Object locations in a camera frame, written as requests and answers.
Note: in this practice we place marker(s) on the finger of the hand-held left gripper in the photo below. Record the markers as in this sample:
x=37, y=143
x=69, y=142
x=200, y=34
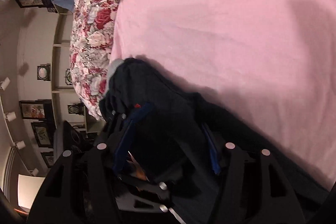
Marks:
x=141, y=193

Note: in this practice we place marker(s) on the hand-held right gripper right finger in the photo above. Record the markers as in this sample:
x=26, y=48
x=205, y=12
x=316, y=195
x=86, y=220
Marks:
x=213, y=158

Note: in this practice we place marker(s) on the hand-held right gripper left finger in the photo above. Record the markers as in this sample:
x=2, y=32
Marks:
x=123, y=146

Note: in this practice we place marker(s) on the dark navy pants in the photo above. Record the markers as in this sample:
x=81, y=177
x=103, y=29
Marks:
x=168, y=113

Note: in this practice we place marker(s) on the black furniture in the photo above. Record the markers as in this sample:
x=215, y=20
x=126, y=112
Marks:
x=68, y=136

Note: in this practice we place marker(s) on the dark mantel clock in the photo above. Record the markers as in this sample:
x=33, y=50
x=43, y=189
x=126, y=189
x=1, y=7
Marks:
x=76, y=109

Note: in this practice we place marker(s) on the small dark framed picture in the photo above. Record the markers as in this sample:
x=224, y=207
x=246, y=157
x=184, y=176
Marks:
x=48, y=159

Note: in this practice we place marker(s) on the dark framed flower painting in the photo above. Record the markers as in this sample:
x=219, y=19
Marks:
x=33, y=110
x=42, y=135

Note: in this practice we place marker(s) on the green round ornament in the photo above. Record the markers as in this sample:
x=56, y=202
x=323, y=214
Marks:
x=68, y=77

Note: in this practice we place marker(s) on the white spotlight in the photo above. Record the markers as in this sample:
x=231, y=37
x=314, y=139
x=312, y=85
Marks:
x=5, y=83
x=33, y=172
x=10, y=116
x=20, y=144

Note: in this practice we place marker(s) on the white panel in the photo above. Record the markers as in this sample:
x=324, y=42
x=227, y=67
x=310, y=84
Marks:
x=29, y=191

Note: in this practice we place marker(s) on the round framed ornament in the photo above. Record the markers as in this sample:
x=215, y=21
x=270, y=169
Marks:
x=43, y=72

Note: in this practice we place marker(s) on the red floral quilt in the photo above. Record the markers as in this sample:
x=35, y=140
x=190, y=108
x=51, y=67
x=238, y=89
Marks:
x=94, y=27

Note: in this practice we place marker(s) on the pink bed sheet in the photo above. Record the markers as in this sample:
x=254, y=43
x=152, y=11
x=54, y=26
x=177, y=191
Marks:
x=223, y=29

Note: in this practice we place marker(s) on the white wall shelf unit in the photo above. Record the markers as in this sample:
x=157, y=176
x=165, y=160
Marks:
x=61, y=56

